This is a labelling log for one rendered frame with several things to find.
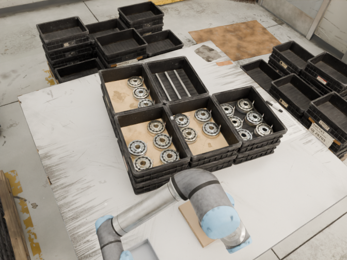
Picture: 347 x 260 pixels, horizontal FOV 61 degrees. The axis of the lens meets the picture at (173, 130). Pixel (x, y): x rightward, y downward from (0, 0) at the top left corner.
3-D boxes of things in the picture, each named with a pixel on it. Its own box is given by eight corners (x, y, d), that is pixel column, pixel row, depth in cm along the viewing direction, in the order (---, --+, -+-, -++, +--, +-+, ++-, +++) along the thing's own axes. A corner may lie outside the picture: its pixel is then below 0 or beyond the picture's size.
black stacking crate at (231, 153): (237, 156, 165) (242, 144, 156) (189, 171, 156) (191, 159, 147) (207, 107, 187) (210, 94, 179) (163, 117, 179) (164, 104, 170)
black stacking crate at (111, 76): (162, 117, 179) (163, 104, 170) (114, 128, 170) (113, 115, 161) (143, 76, 201) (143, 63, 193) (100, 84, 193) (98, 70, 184)
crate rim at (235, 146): (241, 146, 157) (243, 144, 155) (191, 161, 149) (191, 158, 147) (209, 96, 180) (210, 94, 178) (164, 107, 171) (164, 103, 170)
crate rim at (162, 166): (191, 161, 149) (191, 158, 147) (133, 177, 140) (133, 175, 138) (164, 107, 171) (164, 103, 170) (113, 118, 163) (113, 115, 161)
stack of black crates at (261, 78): (280, 98, 298) (289, 81, 280) (258, 108, 286) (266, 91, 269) (254, 75, 318) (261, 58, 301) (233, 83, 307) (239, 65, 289)
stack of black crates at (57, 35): (84, 53, 318) (78, 15, 284) (95, 70, 303) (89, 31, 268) (47, 63, 303) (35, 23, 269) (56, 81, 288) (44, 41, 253)
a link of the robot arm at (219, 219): (238, 214, 137) (216, 175, 92) (255, 245, 129) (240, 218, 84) (216, 227, 138) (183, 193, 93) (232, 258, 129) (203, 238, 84)
